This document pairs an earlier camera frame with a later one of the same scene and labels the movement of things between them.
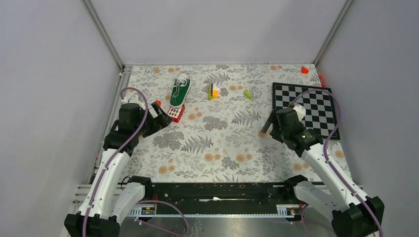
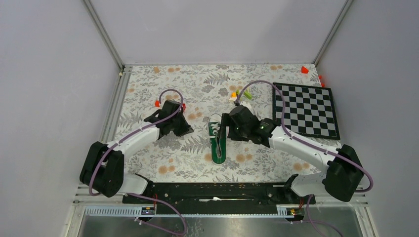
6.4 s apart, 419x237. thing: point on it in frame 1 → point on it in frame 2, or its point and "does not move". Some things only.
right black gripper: (274, 132) → (227, 120)
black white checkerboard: (320, 113) does not move
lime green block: (247, 94) does not move
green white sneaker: (180, 90) → (219, 152)
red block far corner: (304, 70) does not move
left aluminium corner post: (105, 34) does not move
